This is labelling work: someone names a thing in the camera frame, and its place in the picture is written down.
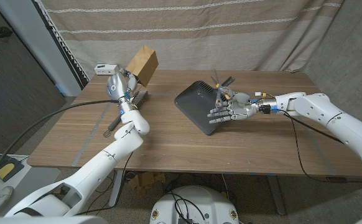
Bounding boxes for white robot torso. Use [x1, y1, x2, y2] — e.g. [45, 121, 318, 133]
[149, 185, 240, 224]

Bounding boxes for orange grey handled scissors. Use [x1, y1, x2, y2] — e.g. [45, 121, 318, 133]
[210, 68, 236, 108]

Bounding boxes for white power strip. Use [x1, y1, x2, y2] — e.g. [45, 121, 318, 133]
[94, 63, 120, 76]

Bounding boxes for black plastic dustpan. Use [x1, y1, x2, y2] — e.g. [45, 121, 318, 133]
[174, 77, 236, 136]

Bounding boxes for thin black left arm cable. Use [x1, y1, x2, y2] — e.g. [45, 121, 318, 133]
[75, 151, 134, 217]

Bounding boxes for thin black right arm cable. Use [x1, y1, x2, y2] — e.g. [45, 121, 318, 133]
[277, 108, 362, 185]

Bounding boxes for grey table leg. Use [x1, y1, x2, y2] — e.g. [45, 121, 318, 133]
[266, 175, 287, 216]

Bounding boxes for white table leg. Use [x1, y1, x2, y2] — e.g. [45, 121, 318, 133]
[108, 170, 126, 208]

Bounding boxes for black strip with white trim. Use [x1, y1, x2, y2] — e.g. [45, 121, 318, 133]
[33, 0, 90, 90]

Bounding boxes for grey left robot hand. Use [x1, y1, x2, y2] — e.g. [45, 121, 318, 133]
[106, 70, 140, 113]

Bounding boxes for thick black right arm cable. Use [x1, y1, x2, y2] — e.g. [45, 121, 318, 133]
[285, 113, 346, 144]

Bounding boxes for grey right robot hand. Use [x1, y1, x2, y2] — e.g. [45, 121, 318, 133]
[207, 91, 277, 125]

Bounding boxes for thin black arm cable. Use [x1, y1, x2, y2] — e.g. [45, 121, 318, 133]
[75, 151, 134, 217]
[277, 108, 362, 185]

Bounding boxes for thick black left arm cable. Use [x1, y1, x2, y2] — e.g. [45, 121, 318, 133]
[0, 99, 120, 203]

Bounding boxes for black torso cables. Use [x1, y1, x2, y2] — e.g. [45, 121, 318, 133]
[166, 192, 207, 224]

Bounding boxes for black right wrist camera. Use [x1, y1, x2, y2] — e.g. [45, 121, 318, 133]
[258, 105, 278, 116]

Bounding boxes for grey floor mat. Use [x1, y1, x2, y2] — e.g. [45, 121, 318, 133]
[0, 152, 60, 217]

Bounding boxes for beige striped curtain backdrop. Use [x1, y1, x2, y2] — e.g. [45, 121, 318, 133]
[39, 0, 345, 73]

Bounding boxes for brown paper bag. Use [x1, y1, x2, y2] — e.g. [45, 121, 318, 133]
[124, 45, 159, 88]

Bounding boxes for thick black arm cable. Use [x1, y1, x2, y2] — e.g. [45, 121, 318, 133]
[285, 113, 346, 144]
[0, 99, 120, 203]

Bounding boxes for brown cardboard scraps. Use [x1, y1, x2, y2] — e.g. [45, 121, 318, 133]
[128, 172, 167, 197]

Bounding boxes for black hand brush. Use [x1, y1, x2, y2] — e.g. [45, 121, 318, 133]
[103, 90, 150, 138]

